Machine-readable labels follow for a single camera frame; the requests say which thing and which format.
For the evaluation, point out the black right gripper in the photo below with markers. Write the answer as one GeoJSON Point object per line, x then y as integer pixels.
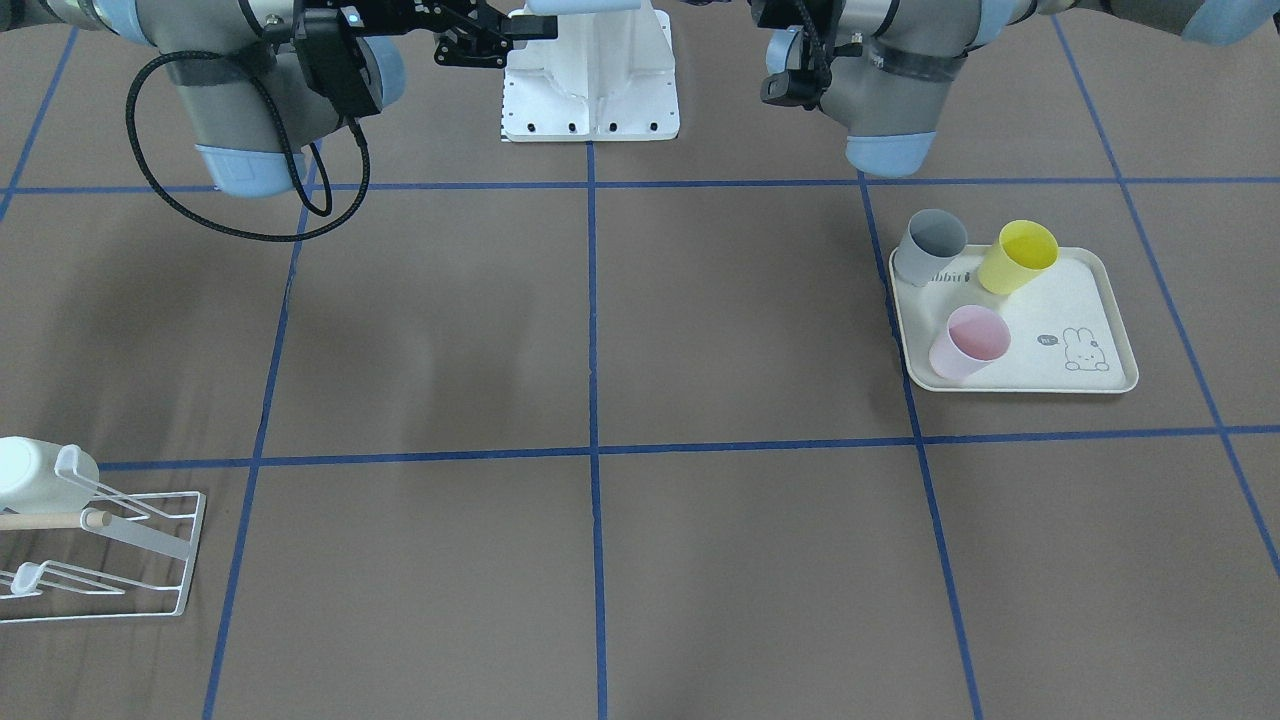
{"type": "Point", "coordinates": [408, 17]}

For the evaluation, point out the grey plastic cup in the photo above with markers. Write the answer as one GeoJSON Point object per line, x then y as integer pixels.
{"type": "Point", "coordinates": [931, 240]}

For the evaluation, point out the yellow plastic cup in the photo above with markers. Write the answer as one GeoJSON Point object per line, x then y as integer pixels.
{"type": "Point", "coordinates": [1023, 251]}

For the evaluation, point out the cream white plastic cup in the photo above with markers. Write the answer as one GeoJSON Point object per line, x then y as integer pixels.
{"type": "Point", "coordinates": [39, 477]}

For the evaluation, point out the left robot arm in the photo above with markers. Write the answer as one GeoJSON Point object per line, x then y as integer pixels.
{"type": "Point", "coordinates": [880, 72]}

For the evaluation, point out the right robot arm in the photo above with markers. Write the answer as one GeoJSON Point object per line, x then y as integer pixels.
{"type": "Point", "coordinates": [260, 80]}

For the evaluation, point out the pink plastic cup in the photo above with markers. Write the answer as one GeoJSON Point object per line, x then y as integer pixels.
{"type": "Point", "coordinates": [972, 338]}

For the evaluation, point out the cream plastic tray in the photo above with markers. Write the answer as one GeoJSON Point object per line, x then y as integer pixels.
{"type": "Point", "coordinates": [1067, 333]}

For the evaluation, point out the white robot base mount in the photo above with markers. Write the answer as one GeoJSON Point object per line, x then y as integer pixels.
{"type": "Point", "coordinates": [609, 75]}

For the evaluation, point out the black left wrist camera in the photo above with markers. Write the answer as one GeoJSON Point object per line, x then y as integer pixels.
{"type": "Point", "coordinates": [798, 74]}

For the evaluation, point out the white wire cup rack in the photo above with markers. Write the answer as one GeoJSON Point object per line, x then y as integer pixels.
{"type": "Point", "coordinates": [140, 559]}

